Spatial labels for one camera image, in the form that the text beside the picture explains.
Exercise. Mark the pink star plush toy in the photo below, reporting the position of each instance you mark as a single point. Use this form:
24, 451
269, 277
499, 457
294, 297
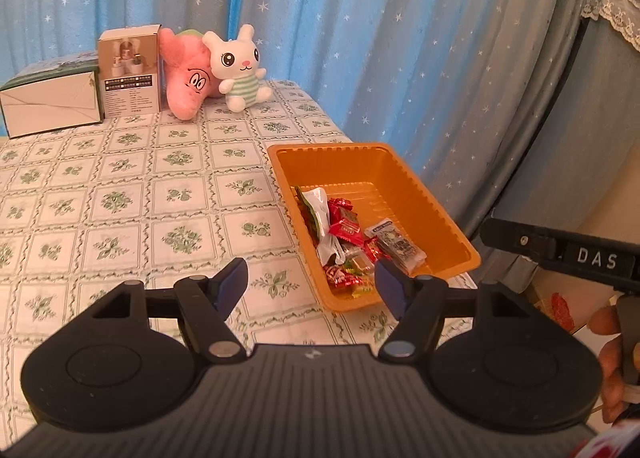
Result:
189, 81

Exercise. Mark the right hand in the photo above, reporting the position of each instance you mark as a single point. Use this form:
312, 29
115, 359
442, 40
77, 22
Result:
611, 357

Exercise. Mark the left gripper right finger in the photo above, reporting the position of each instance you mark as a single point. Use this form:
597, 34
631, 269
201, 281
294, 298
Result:
418, 306

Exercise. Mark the orange plastic tray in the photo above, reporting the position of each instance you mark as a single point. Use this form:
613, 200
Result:
381, 186

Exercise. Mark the yellow candy in tray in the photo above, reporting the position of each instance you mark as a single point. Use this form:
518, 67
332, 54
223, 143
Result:
362, 290

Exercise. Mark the floral checked tablecloth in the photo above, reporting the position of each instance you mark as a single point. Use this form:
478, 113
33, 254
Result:
151, 197

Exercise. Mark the white bunny plush toy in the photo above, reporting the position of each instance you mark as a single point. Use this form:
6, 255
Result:
235, 63

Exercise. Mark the tall brown product box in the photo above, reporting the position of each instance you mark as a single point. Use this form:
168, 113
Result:
129, 70

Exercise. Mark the grey lace trimmed cover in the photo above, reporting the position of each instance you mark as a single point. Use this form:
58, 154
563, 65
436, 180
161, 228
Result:
581, 173

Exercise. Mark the red snack wrapper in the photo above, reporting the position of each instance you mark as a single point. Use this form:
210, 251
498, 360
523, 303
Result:
341, 211
339, 279
348, 231

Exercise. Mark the blue star curtain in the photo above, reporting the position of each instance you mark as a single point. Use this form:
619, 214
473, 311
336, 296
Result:
457, 87

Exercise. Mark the flat white green box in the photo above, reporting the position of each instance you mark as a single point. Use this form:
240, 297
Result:
52, 95

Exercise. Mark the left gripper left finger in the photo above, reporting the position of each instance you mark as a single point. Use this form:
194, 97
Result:
205, 303

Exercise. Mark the red snack packet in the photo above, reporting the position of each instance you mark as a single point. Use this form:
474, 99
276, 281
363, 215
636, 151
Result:
374, 251

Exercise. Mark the clear mixed nuts snack packet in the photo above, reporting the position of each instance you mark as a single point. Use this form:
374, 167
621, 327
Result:
394, 244

